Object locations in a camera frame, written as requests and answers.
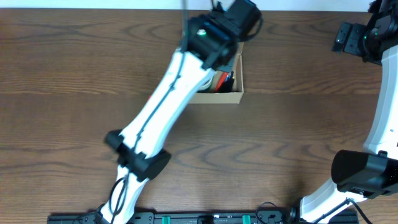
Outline orange lighter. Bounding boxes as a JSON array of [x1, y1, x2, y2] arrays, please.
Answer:
[[215, 72, 229, 92]]

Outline left black cable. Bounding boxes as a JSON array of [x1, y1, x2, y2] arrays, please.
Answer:
[[108, 0, 190, 224]]

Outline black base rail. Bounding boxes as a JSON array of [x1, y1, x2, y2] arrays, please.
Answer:
[[46, 208, 360, 224]]

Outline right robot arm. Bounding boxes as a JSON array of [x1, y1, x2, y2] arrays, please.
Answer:
[[287, 0, 397, 223]]

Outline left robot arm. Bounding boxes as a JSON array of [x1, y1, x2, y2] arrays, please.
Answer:
[[95, 0, 263, 223]]

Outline black cone glue bottle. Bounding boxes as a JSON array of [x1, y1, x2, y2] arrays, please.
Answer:
[[219, 72, 234, 93]]

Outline black cable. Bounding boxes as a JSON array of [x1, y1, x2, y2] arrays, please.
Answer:
[[310, 197, 374, 224], [108, 0, 190, 224]]

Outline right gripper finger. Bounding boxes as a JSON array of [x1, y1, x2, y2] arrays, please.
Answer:
[[331, 22, 353, 53], [343, 23, 367, 56]]

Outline cardboard box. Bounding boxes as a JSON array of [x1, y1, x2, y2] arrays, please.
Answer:
[[189, 42, 244, 104]]

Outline white tape roll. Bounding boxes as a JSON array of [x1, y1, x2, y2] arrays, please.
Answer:
[[198, 79, 213, 92]]

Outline right black cable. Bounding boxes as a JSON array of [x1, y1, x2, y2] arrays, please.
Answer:
[[310, 197, 374, 224]]

